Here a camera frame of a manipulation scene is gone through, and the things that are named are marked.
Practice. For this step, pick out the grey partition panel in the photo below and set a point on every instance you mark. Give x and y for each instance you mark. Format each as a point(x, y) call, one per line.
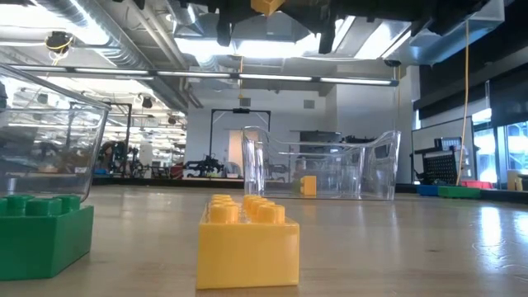
point(429, 132)

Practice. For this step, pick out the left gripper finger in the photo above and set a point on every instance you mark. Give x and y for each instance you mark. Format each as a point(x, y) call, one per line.
point(224, 31)

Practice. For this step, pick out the black ceiling dome camera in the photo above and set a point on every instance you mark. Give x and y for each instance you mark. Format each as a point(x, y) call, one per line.
point(392, 63)

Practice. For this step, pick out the red plastic box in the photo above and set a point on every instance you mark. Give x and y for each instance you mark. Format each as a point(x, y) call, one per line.
point(478, 184)

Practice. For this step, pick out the linear ceiling light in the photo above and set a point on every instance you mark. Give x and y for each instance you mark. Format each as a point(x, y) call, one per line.
point(268, 77)

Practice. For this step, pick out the clear plastic bin white label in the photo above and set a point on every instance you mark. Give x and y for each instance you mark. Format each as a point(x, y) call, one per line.
point(49, 144)

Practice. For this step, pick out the black gantry frame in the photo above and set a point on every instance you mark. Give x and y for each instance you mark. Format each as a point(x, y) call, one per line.
point(240, 110)

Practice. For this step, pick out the blue toy building block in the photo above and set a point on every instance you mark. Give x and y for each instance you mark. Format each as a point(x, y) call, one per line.
point(427, 190)

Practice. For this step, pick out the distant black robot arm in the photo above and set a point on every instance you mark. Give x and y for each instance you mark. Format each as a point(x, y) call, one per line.
point(117, 154)
point(206, 167)

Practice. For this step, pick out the grey wall vent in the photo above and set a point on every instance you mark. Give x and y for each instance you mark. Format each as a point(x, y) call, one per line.
point(244, 102)
point(308, 104)

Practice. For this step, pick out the yellow toy building block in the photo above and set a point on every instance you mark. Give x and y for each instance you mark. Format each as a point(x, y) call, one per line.
point(308, 185)
point(247, 255)
point(267, 6)

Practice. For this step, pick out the black pegboard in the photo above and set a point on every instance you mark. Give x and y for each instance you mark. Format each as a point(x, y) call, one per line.
point(441, 169)

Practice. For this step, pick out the black ceiling spotlight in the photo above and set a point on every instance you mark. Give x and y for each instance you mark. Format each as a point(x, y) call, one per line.
point(172, 119)
point(146, 102)

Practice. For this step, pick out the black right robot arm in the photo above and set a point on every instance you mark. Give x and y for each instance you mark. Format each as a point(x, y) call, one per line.
point(433, 10)

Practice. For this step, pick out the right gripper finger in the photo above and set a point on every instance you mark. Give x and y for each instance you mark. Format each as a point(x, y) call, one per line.
point(328, 35)

